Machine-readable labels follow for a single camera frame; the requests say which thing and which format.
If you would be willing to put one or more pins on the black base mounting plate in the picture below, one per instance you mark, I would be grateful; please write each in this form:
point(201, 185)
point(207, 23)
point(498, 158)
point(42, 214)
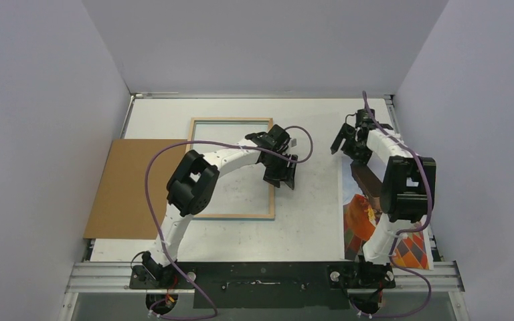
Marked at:
point(330, 284)

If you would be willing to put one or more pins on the blue wooden picture frame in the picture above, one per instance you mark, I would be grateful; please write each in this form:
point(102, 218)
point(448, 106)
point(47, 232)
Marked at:
point(241, 194)

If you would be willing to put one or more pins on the aluminium front rail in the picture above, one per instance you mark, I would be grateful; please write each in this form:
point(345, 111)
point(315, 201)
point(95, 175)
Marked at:
point(115, 277)

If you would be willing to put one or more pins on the brown cardboard backing board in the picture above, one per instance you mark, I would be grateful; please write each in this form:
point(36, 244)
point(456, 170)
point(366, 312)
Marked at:
point(120, 209)

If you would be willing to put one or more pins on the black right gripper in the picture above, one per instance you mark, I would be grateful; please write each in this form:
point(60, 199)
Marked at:
point(347, 138)

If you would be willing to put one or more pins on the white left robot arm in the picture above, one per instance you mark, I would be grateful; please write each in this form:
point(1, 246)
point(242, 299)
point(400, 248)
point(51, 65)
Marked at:
point(191, 186)

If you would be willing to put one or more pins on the hot air balloon photo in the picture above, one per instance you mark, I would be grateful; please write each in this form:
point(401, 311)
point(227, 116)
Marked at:
point(359, 222)

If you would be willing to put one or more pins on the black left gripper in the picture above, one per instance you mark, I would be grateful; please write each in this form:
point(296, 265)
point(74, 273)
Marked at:
point(276, 178)

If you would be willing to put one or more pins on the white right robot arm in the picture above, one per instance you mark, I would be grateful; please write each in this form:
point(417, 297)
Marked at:
point(386, 194)

